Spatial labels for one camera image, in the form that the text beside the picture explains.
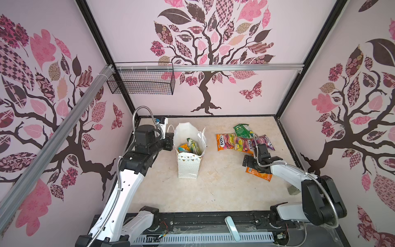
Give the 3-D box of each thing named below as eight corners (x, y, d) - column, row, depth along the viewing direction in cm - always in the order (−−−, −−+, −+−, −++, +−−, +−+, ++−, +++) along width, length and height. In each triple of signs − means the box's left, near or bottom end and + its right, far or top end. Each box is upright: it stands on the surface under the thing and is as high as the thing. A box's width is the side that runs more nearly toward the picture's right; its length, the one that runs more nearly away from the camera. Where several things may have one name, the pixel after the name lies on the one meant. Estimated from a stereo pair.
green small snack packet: (240, 140, 107) (241, 137, 105) (233, 128, 115) (234, 125, 112) (253, 137, 109) (254, 134, 106) (246, 125, 116) (247, 122, 114)
